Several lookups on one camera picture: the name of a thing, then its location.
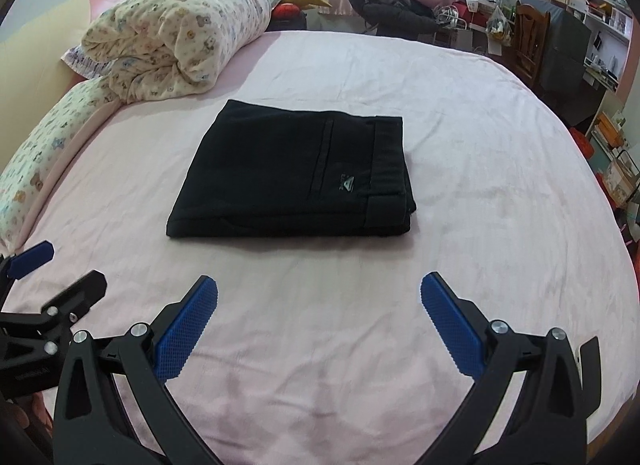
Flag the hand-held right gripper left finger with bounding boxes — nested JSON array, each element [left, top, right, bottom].
[[52, 275, 224, 465]]

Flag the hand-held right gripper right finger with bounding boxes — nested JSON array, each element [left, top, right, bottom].
[[419, 272, 603, 465]]

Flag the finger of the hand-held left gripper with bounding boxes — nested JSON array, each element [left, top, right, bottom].
[[0, 270, 109, 361], [0, 240, 56, 287]]

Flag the black pants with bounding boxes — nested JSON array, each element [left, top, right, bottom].
[[166, 99, 418, 240]]

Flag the person's left hand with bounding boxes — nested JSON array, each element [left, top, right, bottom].
[[0, 392, 55, 453]]

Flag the long bear print pillow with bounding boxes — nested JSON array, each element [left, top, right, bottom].
[[0, 76, 123, 252]]

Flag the bed with pink sheet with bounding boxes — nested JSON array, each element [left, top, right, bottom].
[[0, 30, 640, 465]]

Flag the purple print pillow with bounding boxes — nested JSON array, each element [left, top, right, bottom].
[[61, 44, 108, 80]]

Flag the cardboard box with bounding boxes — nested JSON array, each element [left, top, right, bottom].
[[602, 160, 636, 208]]

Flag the bear print quilt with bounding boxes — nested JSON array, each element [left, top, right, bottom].
[[80, 0, 273, 104]]

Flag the dark grey cabinet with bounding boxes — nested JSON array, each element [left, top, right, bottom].
[[520, 0, 593, 126]]

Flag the brown wooden chair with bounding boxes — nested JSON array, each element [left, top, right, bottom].
[[512, 1, 552, 88]]

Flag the clear plastic bag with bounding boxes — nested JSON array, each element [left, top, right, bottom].
[[485, 1, 516, 43]]

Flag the yellow and red plush toy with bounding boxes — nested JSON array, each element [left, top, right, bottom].
[[270, 0, 335, 28]]

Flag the pink wall shelf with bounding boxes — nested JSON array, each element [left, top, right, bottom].
[[567, 0, 640, 96]]

